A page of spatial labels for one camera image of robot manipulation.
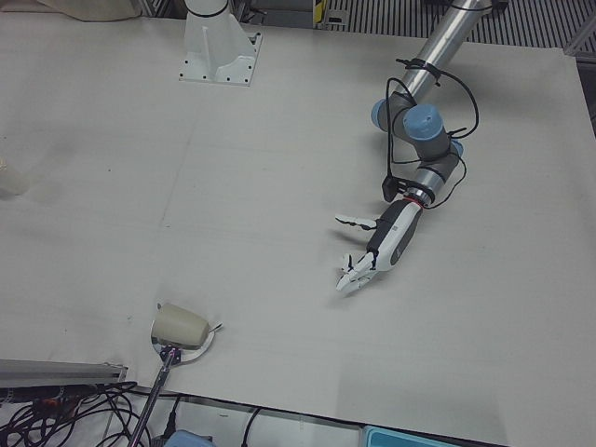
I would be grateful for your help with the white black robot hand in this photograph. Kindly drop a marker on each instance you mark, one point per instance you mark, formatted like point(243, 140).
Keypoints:
point(396, 233)

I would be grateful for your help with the smooth white paper cup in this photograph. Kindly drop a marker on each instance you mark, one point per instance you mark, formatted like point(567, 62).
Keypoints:
point(179, 326)

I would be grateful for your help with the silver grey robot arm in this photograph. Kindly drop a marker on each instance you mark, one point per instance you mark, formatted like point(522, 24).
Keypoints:
point(437, 46)

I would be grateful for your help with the light blue plastic bin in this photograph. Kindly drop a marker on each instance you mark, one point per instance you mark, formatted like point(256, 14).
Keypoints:
point(419, 440)

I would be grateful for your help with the metal reacher grabber tool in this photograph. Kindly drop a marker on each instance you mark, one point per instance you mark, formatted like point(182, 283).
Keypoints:
point(159, 382)

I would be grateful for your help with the grey robot teach pendant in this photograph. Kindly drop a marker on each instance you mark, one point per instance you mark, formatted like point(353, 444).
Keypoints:
point(191, 440)

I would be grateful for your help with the beige cloth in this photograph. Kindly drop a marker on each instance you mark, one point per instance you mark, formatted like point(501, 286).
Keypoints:
point(93, 9)

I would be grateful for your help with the black power strip bar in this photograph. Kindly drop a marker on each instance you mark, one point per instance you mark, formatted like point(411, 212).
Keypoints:
point(46, 396)

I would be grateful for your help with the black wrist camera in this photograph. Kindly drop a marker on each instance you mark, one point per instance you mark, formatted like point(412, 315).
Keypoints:
point(388, 188)

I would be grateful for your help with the yellow black striped post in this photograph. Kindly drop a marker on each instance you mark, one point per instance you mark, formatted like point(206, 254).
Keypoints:
point(318, 11)

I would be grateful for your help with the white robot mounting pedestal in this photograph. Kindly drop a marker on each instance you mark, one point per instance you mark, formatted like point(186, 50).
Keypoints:
point(209, 51)

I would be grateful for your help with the aluminium frame corner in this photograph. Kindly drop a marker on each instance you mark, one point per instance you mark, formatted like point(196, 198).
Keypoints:
point(582, 39)

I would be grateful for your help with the aluminium profile rail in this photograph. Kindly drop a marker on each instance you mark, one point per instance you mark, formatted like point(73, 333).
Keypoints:
point(56, 370)

